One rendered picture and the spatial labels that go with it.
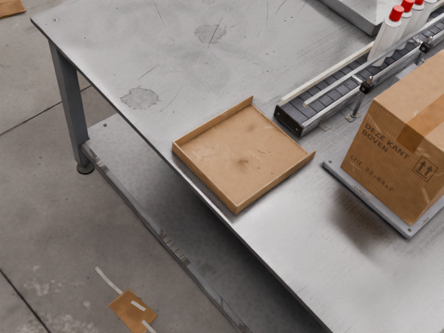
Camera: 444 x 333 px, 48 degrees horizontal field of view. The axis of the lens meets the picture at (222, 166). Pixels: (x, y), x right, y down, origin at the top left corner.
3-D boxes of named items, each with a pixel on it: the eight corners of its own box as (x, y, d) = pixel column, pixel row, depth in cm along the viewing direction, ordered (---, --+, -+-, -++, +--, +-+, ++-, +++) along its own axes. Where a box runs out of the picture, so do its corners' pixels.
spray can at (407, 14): (382, 45, 165) (407, -9, 149) (395, 54, 163) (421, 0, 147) (373, 51, 163) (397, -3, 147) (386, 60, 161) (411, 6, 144)
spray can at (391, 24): (372, 54, 162) (396, 0, 146) (385, 63, 160) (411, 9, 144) (363, 60, 160) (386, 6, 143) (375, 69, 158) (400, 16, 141)
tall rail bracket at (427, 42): (398, 64, 168) (419, 24, 155) (416, 76, 165) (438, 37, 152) (393, 68, 167) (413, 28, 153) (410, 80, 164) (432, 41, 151)
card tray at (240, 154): (250, 103, 151) (252, 94, 147) (313, 158, 140) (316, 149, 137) (172, 150, 137) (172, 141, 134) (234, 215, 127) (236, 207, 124)
